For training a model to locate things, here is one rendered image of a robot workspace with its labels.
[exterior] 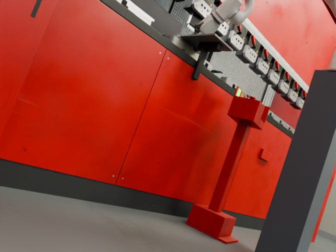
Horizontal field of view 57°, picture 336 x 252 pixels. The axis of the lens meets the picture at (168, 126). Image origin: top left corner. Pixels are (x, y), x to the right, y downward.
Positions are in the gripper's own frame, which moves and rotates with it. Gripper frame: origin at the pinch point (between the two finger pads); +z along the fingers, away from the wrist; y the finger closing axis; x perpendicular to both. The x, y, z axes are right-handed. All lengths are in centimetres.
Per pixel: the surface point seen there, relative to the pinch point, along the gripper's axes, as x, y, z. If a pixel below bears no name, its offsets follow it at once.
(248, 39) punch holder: -20, -50, -19
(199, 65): 19.2, 0.5, 5.8
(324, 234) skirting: 53, -376, 83
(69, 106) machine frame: 49, 62, 44
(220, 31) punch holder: -11.1, -18.8, -10.6
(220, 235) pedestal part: 95, -29, 50
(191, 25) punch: -9.3, 1.9, -2.1
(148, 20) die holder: 2.7, 33.5, 8.1
